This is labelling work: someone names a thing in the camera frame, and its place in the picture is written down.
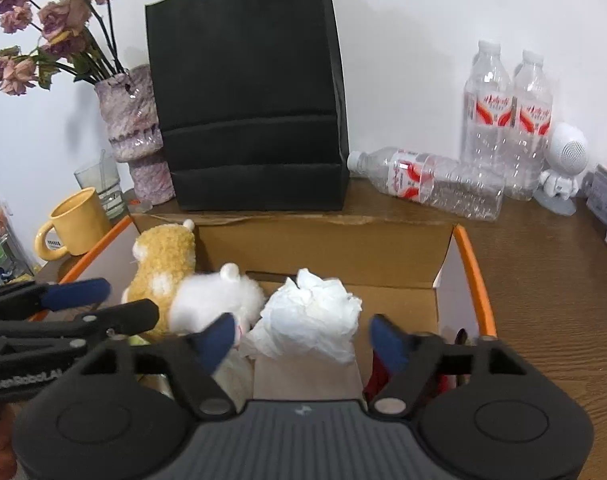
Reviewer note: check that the red cloth item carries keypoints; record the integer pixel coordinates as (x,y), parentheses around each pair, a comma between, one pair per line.
(377,374)

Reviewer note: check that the grey purple pouch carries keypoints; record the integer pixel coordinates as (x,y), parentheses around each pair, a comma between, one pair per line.
(606,190)

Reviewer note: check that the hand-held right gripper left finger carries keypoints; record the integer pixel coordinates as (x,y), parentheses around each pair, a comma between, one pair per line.
(219,342)

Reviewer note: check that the standing clear plastic bottle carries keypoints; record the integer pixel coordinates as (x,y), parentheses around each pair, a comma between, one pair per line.
(486,110)
(531,125)

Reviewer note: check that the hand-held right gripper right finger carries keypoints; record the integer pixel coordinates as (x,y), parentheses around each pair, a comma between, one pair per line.
(387,341)

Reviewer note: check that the purple textured vase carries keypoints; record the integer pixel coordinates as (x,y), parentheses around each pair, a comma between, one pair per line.
(133,125)

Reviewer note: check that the white plush toy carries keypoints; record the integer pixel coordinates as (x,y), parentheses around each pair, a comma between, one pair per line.
(208,300)

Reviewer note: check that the white robot figurine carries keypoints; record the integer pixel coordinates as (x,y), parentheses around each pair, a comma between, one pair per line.
(568,150)

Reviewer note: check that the clear display rack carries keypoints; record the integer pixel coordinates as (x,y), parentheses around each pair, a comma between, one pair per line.
(1,245)

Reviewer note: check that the small clear plastic piece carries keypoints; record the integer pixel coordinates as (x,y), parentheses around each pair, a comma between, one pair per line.
(139,204)

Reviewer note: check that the yellow plush toy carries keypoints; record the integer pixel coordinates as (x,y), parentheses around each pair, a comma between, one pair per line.
(163,255)

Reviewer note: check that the white tissue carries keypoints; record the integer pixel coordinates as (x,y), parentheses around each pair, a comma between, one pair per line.
(313,315)

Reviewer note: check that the orange cardboard box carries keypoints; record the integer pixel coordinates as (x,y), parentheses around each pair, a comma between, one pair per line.
(333,250)

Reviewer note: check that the clear drinking glass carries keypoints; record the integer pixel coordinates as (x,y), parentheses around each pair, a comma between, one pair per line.
(98,180)

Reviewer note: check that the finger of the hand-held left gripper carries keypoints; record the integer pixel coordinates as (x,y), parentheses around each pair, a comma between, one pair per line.
(128,312)
(78,293)

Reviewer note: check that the yellow mug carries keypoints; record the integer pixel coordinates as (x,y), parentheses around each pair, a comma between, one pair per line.
(78,225)

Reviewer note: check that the black paper bag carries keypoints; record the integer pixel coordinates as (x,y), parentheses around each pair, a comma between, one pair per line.
(248,85)

